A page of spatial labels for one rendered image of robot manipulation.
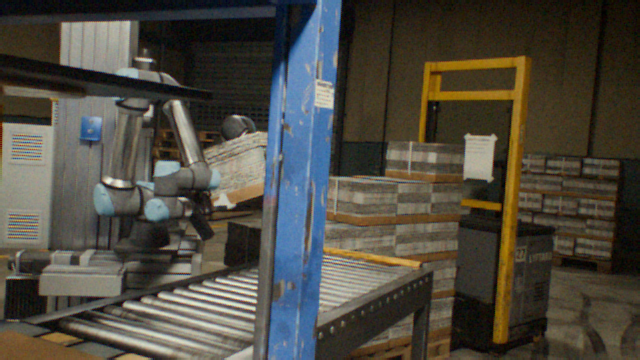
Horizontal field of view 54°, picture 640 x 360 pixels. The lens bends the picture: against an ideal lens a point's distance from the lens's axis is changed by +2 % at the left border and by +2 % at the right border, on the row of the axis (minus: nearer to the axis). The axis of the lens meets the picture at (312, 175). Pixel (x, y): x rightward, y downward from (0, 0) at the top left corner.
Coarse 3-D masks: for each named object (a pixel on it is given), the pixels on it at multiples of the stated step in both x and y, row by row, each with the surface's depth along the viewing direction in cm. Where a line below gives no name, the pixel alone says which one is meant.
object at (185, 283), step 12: (252, 264) 218; (204, 276) 194; (216, 276) 196; (156, 288) 175; (168, 288) 176; (108, 300) 160; (120, 300) 161; (60, 312) 147; (72, 312) 148; (36, 324) 138; (48, 324) 141
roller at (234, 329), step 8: (128, 304) 160; (136, 304) 159; (144, 304) 159; (144, 312) 156; (152, 312) 156; (160, 312) 155; (168, 312) 154; (176, 312) 154; (184, 312) 153; (184, 320) 151; (192, 320) 150; (200, 320) 149; (208, 320) 149; (216, 320) 149; (216, 328) 146; (224, 328) 146; (232, 328) 145; (240, 328) 144; (248, 328) 144; (248, 336) 142
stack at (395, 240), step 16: (240, 224) 298; (256, 224) 300; (336, 224) 320; (400, 224) 341; (416, 224) 349; (240, 240) 299; (256, 240) 288; (336, 240) 308; (352, 240) 315; (368, 240) 323; (384, 240) 332; (400, 240) 341; (416, 240) 351; (240, 256) 297; (256, 256) 288; (336, 256) 307; (400, 256) 341; (384, 336) 338; (400, 336) 348; (384, 352) 339; (400, 352) 348
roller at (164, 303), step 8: (144, 296) 167; (152, 296) 167; (152, 304) 164; (160, 304) 163; (168, 304) 162; (176, 304) 161; (184, 304) 161; (192, 312) 158; (200, 312) 157; (208, 312) 156; (216, 312) 156; (224, 312) 156; (224, 320) 153; (232, 320) 152; (240, 320) 152; (248, 320) 151
